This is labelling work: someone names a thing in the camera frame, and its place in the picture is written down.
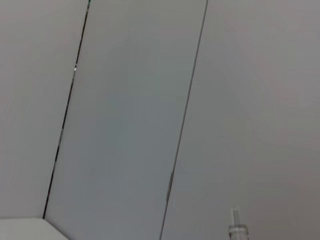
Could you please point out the white grey ballpoint pen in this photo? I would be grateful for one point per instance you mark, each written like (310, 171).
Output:
(237, 228)

